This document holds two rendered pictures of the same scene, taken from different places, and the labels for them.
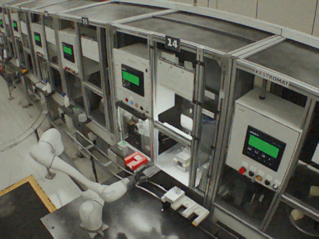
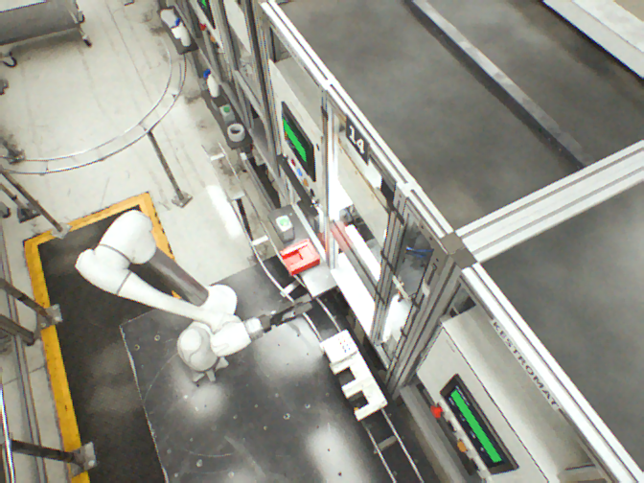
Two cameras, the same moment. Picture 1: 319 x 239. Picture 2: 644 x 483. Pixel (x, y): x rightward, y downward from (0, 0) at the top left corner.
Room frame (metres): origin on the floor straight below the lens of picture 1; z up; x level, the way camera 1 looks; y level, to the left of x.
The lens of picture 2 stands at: (0.81, -0.27, 2.92)
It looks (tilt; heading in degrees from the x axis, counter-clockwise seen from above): 60 degrees down; 20
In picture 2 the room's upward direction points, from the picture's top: 3 degrees counter-clockwise
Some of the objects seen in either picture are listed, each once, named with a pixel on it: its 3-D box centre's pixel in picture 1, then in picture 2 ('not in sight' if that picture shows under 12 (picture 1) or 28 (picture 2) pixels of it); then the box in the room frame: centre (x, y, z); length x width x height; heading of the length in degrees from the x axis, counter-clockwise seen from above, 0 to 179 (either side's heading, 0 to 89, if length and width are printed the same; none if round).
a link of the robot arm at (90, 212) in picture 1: (90, 213); (197, 345); (1.25, 0.53, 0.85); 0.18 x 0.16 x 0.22; 177
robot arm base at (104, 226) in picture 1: (95, 226); (205, 359); (1.22, 0.52, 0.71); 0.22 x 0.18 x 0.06; 44
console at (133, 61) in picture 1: (142, 77); (325, 131); (2.01, 0.13, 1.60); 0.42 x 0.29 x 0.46; 44
